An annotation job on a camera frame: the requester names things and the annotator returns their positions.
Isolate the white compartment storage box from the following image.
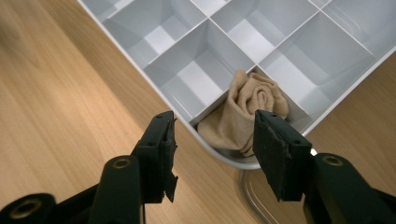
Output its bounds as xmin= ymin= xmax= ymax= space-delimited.
xmin=77 ymin=0 xmax=396 ymax=171

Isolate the beige sock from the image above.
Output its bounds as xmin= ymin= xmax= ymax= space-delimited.
xmin=196 ymin=68 xmax=290 ymax=159

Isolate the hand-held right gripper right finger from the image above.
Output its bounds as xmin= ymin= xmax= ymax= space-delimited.
xmin=252 ymin=108 xmax=314 ymax=203

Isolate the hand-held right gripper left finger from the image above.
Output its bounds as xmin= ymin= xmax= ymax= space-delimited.
xmin=132 ymin=110 xmax=179 ymax=205

